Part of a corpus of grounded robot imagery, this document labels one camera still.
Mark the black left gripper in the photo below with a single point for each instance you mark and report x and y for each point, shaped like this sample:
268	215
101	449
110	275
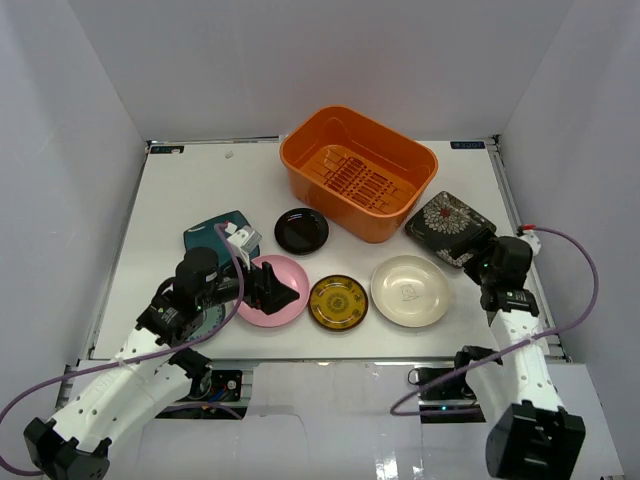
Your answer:
258	288

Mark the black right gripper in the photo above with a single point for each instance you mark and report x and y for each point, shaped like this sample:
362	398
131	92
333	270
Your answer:
487	250

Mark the black floral square plate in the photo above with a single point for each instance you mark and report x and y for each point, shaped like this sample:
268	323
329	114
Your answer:
444	222

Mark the cream round plate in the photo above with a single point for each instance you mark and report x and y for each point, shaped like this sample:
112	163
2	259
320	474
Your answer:
410	291

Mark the teal square plate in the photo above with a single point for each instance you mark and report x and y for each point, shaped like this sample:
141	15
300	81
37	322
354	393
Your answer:
204	233

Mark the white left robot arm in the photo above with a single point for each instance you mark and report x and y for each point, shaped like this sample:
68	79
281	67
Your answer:
157	365

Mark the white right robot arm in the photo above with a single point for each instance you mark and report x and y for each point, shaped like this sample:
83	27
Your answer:
532	434

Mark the orange plastic bin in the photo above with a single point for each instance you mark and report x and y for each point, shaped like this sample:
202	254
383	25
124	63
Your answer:
358	173

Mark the pink round plate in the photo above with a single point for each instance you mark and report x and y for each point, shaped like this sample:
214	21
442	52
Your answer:
291	274

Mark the black round plate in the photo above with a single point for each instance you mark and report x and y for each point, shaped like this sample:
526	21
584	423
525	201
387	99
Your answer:
301	231

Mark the yellow patterned round plate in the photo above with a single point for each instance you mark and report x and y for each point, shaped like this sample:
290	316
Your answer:
338	303

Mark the blue patterned round plate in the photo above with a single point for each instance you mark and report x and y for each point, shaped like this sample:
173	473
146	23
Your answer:
212	319

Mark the right blue table label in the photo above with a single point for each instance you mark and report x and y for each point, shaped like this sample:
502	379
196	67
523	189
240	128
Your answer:
467	145

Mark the blue table label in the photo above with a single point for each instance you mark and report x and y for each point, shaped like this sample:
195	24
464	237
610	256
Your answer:
467	145
166	149

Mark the left blue table label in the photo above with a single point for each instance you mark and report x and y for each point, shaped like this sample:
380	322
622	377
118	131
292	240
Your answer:
166	149

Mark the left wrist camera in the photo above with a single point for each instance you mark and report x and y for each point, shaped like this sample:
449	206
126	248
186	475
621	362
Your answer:
242	241

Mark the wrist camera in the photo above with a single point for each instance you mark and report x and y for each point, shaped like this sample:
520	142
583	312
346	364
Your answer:
527	233
242	241

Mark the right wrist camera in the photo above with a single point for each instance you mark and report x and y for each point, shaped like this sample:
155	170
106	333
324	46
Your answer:
527	233

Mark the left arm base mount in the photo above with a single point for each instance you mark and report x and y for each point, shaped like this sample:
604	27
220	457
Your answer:
219	397

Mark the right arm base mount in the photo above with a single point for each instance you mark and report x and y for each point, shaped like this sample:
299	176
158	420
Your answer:
451	402

